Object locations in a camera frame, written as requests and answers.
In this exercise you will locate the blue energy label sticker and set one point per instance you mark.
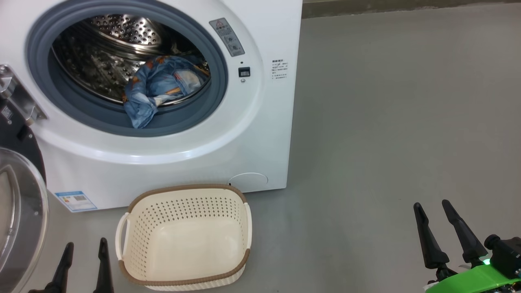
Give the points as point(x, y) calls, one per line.
point(76, 200)

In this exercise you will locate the metal door hinge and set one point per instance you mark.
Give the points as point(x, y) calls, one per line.
point(20, 97)

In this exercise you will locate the grey warning sticker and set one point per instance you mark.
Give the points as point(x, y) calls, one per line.
point(227, 37)

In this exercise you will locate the cream perforated laundry basket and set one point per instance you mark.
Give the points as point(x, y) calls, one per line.
point(183, 244)

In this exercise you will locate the perforated steel drum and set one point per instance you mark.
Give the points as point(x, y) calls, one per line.
point(93, 61)

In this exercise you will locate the black door latch slot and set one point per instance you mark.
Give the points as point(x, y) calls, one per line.
point(244, 72)

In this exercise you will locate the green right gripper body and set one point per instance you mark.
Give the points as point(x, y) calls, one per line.
point(476, 283)

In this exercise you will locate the round white filter cover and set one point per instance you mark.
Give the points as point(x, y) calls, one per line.
point(248, 182)

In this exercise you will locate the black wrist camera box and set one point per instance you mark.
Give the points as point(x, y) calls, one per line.
point(506, 256)

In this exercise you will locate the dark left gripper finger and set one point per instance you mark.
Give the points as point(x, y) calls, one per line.
point(63, 268)
point(103, 268)

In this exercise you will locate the black round glass machine door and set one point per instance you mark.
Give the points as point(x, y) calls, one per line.
point(18, 211)

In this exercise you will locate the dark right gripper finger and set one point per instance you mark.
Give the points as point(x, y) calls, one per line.
point(431, 244)
point(466, 236)

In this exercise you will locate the small printed text label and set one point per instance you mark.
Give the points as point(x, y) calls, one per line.
point(280, 69)

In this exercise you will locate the grey rubber door gasket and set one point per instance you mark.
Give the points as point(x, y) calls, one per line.
point(187, 116)

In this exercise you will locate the white washing machine body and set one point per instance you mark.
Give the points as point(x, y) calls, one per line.
point(244, 130)

